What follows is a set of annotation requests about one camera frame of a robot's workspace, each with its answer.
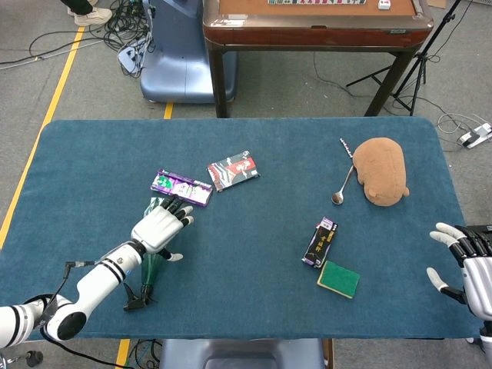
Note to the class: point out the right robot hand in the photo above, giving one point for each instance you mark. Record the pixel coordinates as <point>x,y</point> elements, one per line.
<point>478,284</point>

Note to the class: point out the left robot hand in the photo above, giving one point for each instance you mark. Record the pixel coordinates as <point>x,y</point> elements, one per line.
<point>157,227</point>

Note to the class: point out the green spray bottle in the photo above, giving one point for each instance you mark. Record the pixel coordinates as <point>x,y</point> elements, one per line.
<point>150,269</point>

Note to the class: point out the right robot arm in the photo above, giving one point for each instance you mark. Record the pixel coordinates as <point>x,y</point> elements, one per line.
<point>486,342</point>

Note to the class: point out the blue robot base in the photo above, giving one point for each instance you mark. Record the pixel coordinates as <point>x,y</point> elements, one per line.
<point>173,69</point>

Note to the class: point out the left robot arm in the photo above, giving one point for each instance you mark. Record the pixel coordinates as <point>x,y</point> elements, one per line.
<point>96,276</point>

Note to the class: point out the purple snack packet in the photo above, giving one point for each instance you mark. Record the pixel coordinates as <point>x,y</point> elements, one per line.
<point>169,180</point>

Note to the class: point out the black device box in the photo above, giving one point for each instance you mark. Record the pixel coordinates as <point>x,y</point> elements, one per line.
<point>480,228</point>

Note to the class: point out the red black white snack packet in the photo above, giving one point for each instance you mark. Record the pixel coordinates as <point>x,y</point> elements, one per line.
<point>232,171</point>

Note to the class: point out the blue table cloth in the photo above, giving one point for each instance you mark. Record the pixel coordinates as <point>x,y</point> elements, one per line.
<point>269,215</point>

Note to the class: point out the green yellow sponge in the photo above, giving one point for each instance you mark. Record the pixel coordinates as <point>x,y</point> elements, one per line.
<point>338,278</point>

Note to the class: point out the white power strip black plug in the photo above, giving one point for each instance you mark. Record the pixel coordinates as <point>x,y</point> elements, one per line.
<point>474,137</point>

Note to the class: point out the brown plush toy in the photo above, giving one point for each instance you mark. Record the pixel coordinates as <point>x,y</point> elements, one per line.
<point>380,169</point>

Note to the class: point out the grey robot torso base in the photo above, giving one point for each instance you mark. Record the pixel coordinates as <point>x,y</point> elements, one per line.
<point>242,353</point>

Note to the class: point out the black snack packet gold print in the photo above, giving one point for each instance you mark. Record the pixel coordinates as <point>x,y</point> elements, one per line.
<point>321,242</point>

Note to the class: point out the metal spoon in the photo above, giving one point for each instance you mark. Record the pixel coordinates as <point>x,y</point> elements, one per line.
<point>337,198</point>

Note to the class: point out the black caster wheel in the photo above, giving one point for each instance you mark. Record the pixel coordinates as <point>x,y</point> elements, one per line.
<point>34,358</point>

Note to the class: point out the patterned thin stick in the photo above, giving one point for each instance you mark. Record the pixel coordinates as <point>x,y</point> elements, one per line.
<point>346,148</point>

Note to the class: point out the beige shoe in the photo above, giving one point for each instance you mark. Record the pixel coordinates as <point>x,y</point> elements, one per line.
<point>94,16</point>

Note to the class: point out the black tripod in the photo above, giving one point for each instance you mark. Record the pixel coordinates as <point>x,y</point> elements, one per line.
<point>419,57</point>

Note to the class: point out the black trouser leg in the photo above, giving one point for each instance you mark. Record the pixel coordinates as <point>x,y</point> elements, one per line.
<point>78,5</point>

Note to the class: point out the brown mahjong table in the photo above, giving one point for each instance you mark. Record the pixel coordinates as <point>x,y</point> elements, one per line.
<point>307,36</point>

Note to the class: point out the row of mahjong tiles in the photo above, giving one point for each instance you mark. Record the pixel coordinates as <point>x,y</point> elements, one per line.
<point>315,2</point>

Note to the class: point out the single white mahjong tile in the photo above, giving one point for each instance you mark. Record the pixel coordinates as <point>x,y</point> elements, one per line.
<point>384,4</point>

